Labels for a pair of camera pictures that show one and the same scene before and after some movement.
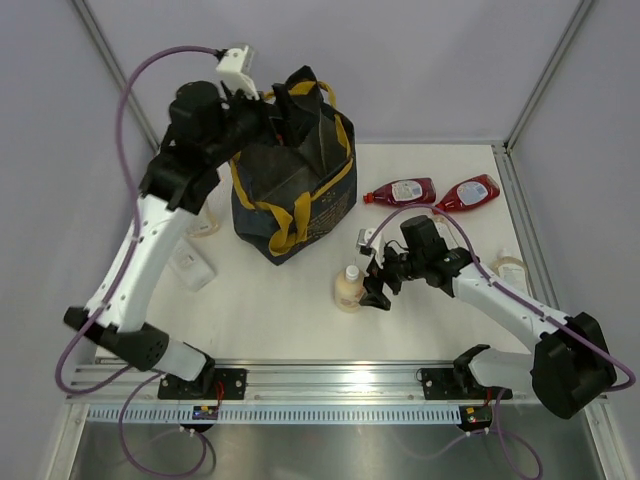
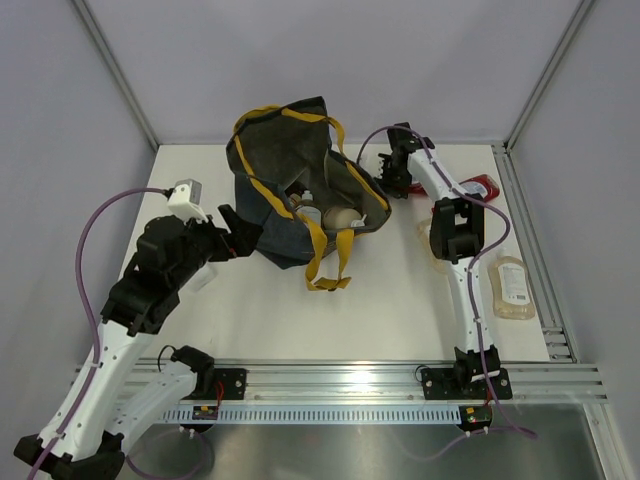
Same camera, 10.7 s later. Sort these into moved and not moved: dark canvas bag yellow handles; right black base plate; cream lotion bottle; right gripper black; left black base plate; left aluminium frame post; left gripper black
Moved: cream lotion bottle; left gripper black; right gripper black; dark canvas bag yellow handles
Not moved: right black base plate; left black base plate; left aluminium frame post
